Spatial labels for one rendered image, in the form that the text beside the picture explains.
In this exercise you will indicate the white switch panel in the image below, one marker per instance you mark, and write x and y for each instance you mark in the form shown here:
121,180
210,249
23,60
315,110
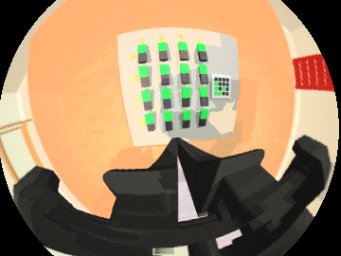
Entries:
178,83

